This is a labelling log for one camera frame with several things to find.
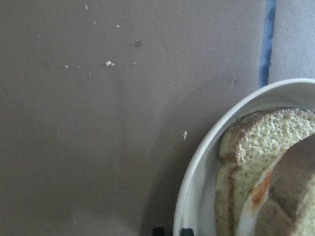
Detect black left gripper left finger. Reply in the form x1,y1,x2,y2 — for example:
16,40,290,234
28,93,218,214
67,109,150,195
152,227,164,236

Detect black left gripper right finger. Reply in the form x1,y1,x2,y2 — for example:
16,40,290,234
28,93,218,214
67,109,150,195
181,228,194,236

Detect white round plate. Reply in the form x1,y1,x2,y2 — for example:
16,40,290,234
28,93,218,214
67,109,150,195
173,78,315,236

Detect bread slice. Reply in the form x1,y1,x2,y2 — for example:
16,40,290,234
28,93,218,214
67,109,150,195
219,108,315,166
215,153,315,236

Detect fried egg filling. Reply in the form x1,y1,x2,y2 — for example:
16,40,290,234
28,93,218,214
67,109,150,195
229,151,290,236

